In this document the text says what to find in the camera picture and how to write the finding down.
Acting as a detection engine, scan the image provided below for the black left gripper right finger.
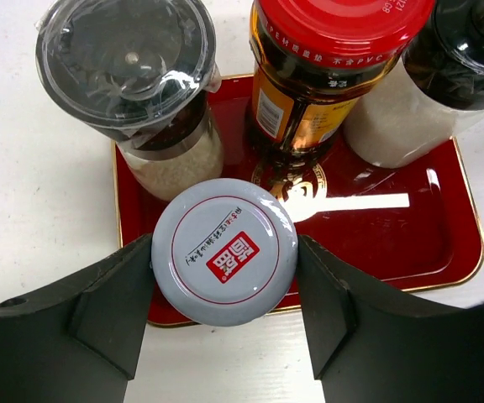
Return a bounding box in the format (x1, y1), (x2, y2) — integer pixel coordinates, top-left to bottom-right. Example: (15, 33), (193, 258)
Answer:
(297, 236), (484, 402)

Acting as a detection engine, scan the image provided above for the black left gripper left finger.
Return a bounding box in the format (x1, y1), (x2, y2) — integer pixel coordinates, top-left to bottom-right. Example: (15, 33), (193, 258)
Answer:
(0, 235), (155, 402)

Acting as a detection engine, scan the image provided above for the white lid jar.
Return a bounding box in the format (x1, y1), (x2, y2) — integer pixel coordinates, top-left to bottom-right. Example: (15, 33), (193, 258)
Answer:
(150, 178), (298, 327)

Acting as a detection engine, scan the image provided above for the clear lid pepper grinder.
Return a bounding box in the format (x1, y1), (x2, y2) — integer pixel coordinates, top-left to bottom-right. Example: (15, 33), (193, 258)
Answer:
(35, 1), (224, 202)

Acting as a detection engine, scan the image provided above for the red lid sauce jar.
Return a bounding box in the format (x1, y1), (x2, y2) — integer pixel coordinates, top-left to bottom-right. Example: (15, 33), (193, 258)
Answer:
(247, 0), (434, 164)

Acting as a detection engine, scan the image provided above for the black cap white spice bottle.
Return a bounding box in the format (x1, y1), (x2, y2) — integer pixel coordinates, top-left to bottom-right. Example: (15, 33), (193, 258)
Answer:
(343, 1), (484, 168)

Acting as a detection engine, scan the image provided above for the red rectangular tray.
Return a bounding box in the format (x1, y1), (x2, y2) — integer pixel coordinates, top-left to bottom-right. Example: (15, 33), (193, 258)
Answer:
(110, 74), (484, 328)

